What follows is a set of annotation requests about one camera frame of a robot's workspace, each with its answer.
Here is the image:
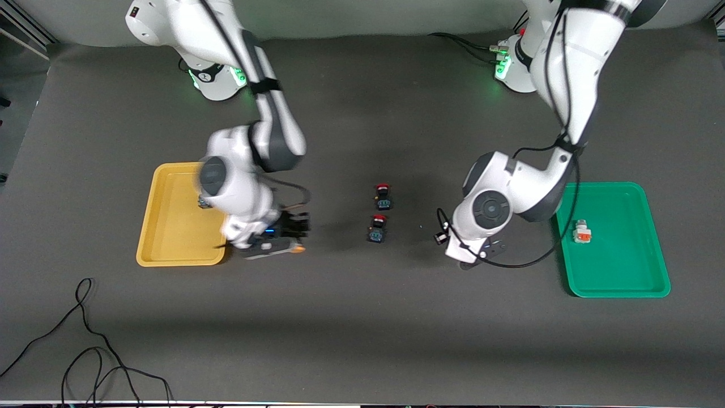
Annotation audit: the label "dark grey table mat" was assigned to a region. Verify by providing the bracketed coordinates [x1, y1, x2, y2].
[0, 23, 725, 404]

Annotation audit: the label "yellow plastic tray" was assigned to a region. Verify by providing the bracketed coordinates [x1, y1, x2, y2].
[136, 163, 230, 267]

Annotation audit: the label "green plastic tray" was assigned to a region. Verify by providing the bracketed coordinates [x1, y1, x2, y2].
[553, 181, 671, 299]

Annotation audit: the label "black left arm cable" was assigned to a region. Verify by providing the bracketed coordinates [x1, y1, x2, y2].
[435, 0, 581, 269]

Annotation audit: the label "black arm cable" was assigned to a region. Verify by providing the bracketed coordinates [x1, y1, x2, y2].
[435, 0, 581, 269]
[198, 0, 312, 227]

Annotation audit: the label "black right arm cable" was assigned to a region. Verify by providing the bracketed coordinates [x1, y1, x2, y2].
[198, 0, 312, 227]

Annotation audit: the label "black left base cables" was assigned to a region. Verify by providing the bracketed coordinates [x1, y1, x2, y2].
[428, 31, 510, 64]

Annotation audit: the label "thin black loose cable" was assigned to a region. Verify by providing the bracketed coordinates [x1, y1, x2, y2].
[0, 278, 173, 407]

